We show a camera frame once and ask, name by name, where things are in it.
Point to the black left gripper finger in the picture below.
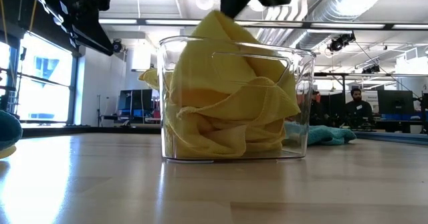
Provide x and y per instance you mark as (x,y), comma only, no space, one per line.
(95,38)

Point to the blue microfiber towel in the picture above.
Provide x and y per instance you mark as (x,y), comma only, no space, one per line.
(10,130)
(331,135)

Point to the clear plastic basket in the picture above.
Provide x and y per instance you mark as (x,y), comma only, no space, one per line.
(301,117)

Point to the black round spotlight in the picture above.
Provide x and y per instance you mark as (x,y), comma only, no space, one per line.
(117,45)

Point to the black computer monitor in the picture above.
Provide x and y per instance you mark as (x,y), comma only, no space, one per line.
(394,102)
(337,102)
(133,100)

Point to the large bright window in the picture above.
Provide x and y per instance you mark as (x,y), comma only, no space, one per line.
(43,97)

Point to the black track spotlight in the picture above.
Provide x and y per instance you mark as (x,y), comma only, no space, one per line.
(341,42)
(371,69)

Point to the red cabinet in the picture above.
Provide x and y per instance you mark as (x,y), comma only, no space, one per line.
(156,110)

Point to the person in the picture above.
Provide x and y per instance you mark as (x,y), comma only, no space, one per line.
(317,112)
(359,112)

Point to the silver ventilation duct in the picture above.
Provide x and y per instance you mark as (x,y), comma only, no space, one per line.
(324,13)

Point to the black ceiling light rail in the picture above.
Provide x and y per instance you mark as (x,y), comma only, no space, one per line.
(388,26)

